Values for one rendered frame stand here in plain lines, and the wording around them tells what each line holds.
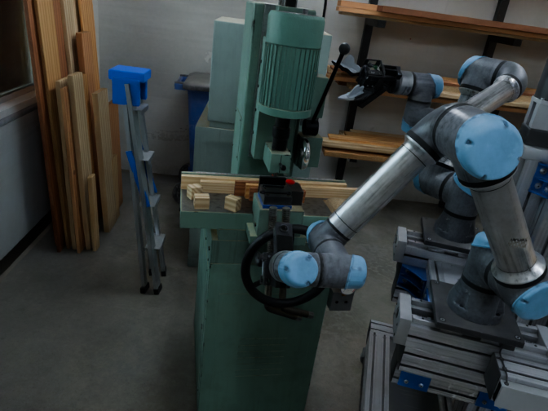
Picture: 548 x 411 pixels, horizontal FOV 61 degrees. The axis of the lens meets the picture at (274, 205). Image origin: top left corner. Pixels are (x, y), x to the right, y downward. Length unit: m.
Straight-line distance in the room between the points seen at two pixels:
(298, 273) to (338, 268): 0.10
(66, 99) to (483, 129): 2.20
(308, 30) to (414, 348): 0.97
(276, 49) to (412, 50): 2.69
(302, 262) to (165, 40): 3.17
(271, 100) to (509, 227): 0.79
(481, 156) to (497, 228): 0.20
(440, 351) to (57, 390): 1.49
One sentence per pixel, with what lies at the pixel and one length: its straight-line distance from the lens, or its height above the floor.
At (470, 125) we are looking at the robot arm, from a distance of 0.96.
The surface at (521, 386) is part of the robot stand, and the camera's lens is 1.40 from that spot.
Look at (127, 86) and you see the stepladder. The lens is 2.24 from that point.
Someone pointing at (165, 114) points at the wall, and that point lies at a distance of 4.05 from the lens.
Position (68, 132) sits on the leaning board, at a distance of 2.75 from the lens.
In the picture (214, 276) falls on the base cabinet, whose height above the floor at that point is 0.66.
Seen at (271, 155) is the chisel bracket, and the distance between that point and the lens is 1.55.
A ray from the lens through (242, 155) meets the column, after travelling 1.78.
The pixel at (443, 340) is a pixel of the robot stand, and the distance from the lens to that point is 1.42.
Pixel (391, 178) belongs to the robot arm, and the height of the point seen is 1.20.
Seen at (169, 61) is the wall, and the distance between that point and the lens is 3.96.
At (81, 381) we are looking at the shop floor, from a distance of 2.20.
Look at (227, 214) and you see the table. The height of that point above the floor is 0.89.
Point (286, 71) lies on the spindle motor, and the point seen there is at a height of 1.34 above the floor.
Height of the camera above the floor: 1.53
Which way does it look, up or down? 24 degrees down
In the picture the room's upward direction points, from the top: 8 degrees clockwise
